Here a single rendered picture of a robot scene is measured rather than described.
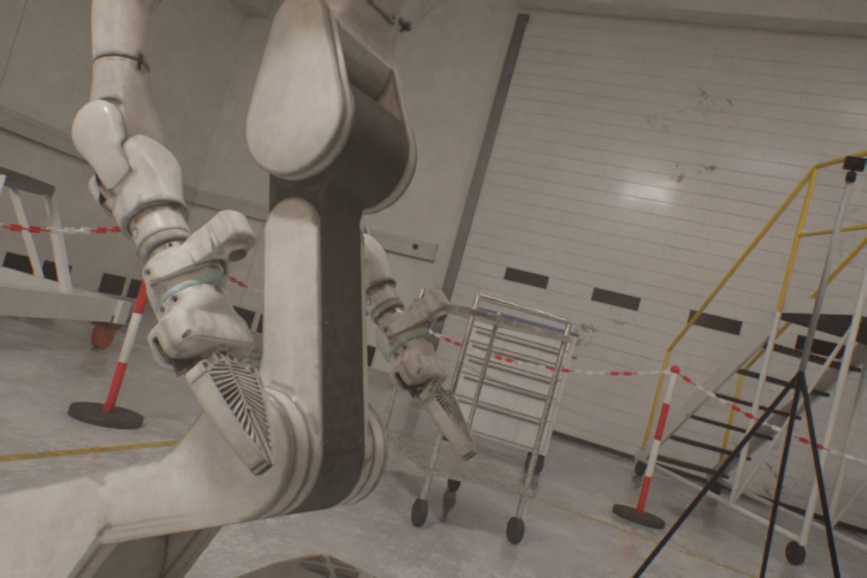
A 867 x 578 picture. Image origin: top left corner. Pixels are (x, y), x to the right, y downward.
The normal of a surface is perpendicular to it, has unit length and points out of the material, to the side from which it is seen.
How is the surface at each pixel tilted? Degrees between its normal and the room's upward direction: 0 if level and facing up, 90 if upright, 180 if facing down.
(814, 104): 90
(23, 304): 90
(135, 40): 74
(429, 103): 90
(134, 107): 68
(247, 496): 96
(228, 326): 47
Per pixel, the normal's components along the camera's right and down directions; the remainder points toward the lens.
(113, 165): -0.28, 0.04
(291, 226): -0.47, -0.18
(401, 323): -0.02, -0.46
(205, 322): 0.76, -0.56
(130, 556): 0.89, -0.10
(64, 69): 0.91, 0.23
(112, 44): -0.04, -0.15
